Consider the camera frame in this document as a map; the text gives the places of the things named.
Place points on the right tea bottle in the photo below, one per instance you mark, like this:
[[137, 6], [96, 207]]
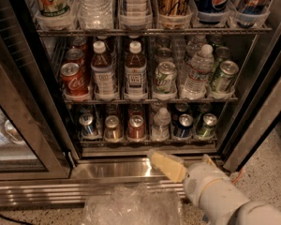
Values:
[[135, 70]]

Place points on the blue can bottom shelf left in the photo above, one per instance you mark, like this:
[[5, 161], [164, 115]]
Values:
[[88, 124]]

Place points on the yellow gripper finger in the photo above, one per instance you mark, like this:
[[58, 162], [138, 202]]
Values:
[[207, 160], [173, 167]]

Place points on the white green soda can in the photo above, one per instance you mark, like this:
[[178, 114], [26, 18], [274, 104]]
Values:
[[165, 76]]

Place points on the red can bottom shelf front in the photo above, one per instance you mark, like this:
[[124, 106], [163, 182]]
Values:
[[136, 129]]

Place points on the tea bottle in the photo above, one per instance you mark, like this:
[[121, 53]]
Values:
[[102, 68], [135, 70]]

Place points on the middle wire shelf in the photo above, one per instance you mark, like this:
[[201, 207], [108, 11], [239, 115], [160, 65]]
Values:
[[151, 100]]

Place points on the red cola can front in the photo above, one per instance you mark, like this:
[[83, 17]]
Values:
[[73, 79]]

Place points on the water bottle shelf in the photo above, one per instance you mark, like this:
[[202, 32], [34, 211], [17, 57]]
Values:
[[161, 125], [199, 68]]

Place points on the right fridge door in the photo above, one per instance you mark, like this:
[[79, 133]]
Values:
[[262, 121]]

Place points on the top shelf water bottle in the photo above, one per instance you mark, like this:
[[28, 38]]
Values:
[[95, 14]]

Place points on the left tea bottle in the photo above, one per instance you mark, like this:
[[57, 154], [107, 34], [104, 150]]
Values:
[[102, 68]]

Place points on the blue can bottom shelf front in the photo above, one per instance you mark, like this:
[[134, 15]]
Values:
[[183, 125]]

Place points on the left fridge glass door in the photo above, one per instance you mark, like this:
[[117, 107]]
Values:
[[37, 155]]

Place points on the red cola can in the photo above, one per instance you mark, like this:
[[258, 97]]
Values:
[[79, 43], [73, 79], [75, 55]]

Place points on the clear plastic bag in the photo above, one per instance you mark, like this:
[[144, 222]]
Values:
[[133, 206]]

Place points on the wire shelf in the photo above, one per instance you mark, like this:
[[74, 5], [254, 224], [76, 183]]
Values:
[[147, 141], [151, 100], [156, 32]]

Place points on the bottom wire shelf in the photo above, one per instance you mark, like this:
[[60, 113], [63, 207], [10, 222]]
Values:
[[147, 141]]

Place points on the green can middle shelf front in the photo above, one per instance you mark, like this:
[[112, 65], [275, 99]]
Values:
[[224, 76]]

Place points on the top wire shelf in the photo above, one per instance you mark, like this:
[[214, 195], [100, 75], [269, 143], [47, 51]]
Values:
[[156, 32]]

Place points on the brown can bottom shelf front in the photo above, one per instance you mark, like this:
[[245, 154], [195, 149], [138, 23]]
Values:
[[112, 128]]

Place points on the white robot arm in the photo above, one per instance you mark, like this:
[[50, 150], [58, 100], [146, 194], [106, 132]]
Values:
[[209, 189]]

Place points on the green can bottom shelf front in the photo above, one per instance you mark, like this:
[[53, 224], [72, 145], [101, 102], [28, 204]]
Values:
[[205, 128]]

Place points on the green can shelf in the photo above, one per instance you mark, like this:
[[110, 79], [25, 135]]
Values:
[[224, 76], [221, 54], [205, 128]]

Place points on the blue can shelf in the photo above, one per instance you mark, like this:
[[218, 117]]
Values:
[[183, 125], [88, 124]]

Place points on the water bottle bottom shelf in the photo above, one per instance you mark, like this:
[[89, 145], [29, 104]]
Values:
[[161, 125]]

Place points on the water bottle middle shelf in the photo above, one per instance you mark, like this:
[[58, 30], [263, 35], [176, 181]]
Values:
[[199, 68]]

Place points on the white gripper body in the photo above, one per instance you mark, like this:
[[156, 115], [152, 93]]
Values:
[[199, 179]]

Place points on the steel fridge base grille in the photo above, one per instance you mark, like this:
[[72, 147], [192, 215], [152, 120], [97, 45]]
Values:
[[86, 180]]

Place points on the silver can behind soda can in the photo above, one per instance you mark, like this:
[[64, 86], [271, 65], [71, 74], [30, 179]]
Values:
[[163, 55]]

